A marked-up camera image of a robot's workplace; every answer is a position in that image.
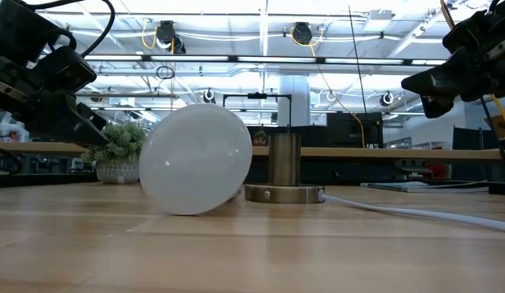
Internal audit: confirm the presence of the black gantry frame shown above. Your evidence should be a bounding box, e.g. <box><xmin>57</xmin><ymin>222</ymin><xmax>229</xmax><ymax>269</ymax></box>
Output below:
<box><xmin>222</xmin><ymin>92</ymin><xmax>293</xmax><ymax>127</ymax></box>

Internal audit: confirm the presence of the red object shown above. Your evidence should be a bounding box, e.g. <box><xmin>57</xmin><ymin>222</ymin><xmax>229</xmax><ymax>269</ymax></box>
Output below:
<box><xmin>413</xmin><ymin>162</ymin><xmax>452</xmax><ymax>182</ymax></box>

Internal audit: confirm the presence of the person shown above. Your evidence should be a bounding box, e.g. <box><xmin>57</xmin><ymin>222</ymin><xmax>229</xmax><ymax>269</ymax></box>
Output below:
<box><xmin>252</xmin><ymin>129</ymin><xmax>269</xmax><ymax>147</ymax></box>

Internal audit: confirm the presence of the thin yellow hanging cable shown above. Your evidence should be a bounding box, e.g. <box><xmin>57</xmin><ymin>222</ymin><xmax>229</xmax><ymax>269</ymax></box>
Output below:
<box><xmin>291</xmin><ymin>26</ymin><xmax>367</xmax><ymax>148</ymax></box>

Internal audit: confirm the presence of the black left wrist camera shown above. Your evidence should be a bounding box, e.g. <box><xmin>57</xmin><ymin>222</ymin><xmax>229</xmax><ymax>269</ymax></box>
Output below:
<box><xmin>32</xmin><ymin>46</ymin><xmax>98</xmax><ymax>94</ymax></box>

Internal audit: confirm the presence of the brushed metal lamp socket base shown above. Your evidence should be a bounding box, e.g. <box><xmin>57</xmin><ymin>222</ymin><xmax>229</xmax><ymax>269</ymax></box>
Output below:
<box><xmin>244</xmin><ymin>133</ymin><xmax>326</xmax><ymax>205</ymax></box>

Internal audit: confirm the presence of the light wooden desk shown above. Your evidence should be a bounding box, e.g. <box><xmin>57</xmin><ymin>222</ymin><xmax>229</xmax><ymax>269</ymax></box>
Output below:
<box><xmin>0</xmin><ymin>141</ymin><xmax>504</xmax><ymax>160</ymax></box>

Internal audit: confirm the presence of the white lamp power cable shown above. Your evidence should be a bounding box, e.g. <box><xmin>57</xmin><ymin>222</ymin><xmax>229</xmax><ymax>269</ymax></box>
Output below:
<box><xmin>319</xmin><ymin>193</ymin><xmax>505</xmax><ymax>234</ymax></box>

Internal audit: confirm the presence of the green plant in patterned pot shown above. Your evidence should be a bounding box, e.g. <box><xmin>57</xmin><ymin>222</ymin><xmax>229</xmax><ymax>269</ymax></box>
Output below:
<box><xmin>81</xmin><ymin>121</ymin><xmax>147</xmax><ymax>185</ymax></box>

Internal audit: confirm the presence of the thin black pole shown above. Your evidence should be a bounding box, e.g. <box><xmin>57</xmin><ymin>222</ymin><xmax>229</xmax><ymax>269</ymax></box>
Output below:
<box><xmin>349</xmin><ymin>6</ymin><xmax>370</xmax><ymax>115</ymax></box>

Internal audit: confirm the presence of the black cabinet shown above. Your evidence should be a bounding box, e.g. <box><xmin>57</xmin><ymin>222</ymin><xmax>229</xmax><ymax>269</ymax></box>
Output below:
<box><xmin>326</xmin><ymin>112</ymin><xmax>384</xmax><ymax>148</ymax></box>

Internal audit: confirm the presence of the white flood lightbulb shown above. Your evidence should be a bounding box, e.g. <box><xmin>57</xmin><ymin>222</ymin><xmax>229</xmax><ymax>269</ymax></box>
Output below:
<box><xmin>138</xmin><ymin>103</ymin><xmax>253</xmax><ymax>216</ymax></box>

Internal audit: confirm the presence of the waterfall cover book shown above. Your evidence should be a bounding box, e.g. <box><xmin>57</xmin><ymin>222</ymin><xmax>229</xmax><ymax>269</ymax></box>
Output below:
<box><xmin>360</xmin><ymin>180</ymin><xmax>490</xmax><ymax>193</ymax></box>

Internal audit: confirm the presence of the long black cable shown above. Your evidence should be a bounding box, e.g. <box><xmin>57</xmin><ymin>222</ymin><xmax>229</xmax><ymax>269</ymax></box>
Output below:
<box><xmin>439</xmin><ymin>0</ymin><xmax>505</xmax><ymax>180</ymax></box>

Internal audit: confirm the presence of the black partition wall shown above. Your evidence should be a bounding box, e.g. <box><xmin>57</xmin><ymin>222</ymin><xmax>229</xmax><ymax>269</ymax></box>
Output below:
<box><xmin>246</xmin><ymin>125</ymin><xmax>329</xmax><ymax>147</ymax></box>

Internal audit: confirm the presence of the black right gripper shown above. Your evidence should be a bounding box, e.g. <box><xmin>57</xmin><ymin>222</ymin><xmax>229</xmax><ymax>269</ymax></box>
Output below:
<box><xmin>401</xmin><ymin>3</ymin><xmax>505</xmax><ymax>120</ymax></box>

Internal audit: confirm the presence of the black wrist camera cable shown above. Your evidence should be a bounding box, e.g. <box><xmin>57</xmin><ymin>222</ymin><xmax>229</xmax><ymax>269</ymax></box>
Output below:
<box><xmin>28</xmin><ymin>0</ymin><xmax>116</xmax><ymax>58</ymax></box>

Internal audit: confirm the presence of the white column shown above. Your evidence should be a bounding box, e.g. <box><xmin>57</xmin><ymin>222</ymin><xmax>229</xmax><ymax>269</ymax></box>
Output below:
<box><xmin>278</xmin><ymin>75</ymin><xmax>311</xmax><ymax>127</ymax></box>

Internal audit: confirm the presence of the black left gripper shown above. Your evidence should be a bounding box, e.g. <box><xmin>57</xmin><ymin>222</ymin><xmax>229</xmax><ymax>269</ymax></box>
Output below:
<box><xmin>0</xmin><ymin>56</ymin><xmax>110</xmax><ymax>147</ymax></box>

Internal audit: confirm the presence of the cardboard box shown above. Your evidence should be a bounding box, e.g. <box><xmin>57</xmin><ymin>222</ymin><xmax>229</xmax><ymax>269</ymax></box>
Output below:
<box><xmin>485</xmin><ymin>112</ymin><xmax>505</xmax><ymax>142</ymax></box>

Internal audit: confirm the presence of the black ceiling cord reel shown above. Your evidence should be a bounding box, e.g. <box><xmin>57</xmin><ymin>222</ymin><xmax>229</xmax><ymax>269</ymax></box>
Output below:
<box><xmin>154</xmin><ymin>20</ymin><xmax>187</xmax><ymax>55</ymax></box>
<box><xmin>291</xmin><ymin>22</ymin><xmax>314</xmax><ymax>46</ymax></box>

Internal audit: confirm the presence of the black cable loop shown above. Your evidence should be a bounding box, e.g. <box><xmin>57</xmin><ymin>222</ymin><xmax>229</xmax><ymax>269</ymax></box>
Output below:
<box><xmin>0</xmin><ymin>146</ymin><xmax>24</xmax><ymax>175</ymax></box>

